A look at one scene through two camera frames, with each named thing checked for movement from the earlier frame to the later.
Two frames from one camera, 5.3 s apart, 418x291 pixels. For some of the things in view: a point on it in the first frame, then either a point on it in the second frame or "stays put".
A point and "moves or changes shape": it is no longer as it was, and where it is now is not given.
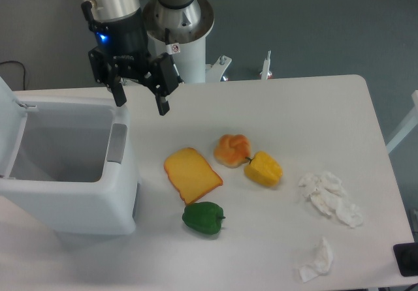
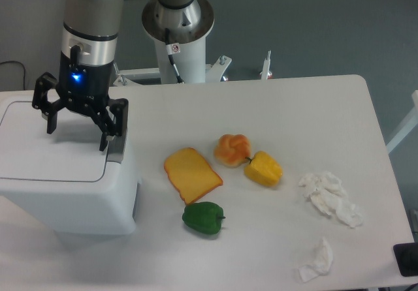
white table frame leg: [409, 126] stays put
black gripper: [125, 42] to [83, 88]
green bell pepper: [205, 216] stays put
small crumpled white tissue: [322, 265] stays put
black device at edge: [406, 256] stays put
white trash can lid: [12, 117] moves or changes shape
